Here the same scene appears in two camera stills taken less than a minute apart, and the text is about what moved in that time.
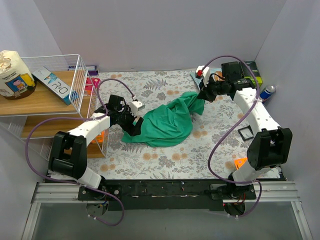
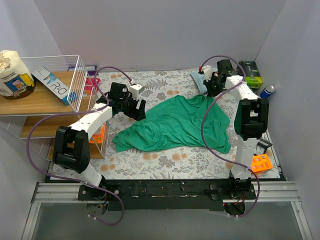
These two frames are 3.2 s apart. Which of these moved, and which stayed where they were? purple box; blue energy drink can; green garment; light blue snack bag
Moved: green garment
Stayed: light blue snack bag; blue energy drink can; purple box
